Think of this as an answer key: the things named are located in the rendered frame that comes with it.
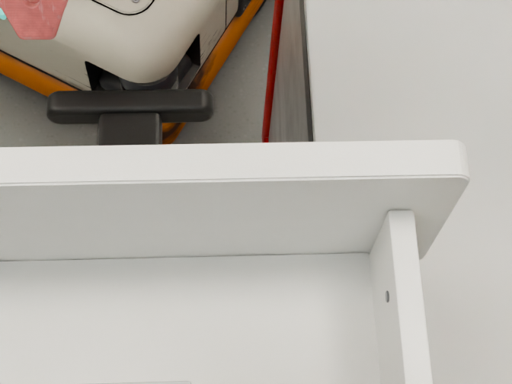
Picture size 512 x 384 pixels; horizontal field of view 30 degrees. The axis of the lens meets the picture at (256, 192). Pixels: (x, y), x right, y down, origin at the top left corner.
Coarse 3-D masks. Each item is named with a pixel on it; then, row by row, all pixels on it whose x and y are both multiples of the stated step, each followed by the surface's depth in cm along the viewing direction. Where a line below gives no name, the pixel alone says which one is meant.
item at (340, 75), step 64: (320, 0) 63; (384, 0) 63; (448, 0) 63; (320, 64) 61; (384, 64) 61; (448, 64) 61; (320, 128) 59; (384, 128) 59; (448, 128) 60; (448, 256) 56; (448, 320) 55
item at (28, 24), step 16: (0, 0) 37; (16, 0) 37; (48, 0) 37; (64, 0) 37; (16, 16) 38; (32, 16) 38; (48, 16) 38; (16, 32) 38; (32, 32) 38; (48, 32) 38
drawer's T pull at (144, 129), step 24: (48, 96) 43; (72, 96) 42; (96, 96) 42; (120, 96) 42; (144, 96) 42; (168, 96) 42; (192, 96) 43; (72, 120) 43; (96, 120) 43; (120, 120) 42; (144, 120) 42; (168, 120) 43; (192, 120) 43; (120, 144) 42; (144, 144) 42
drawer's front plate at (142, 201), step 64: (0, 192) 39; (64, 192) 40; (128, 192) 40; (192, 192) 40; (256, 192) 40; (320, 192) 41; (384, 192) 41; (448, 192) 41; (0, 256) 47; (64, 256) 47; (128, 256) 47; (192, 256) 48
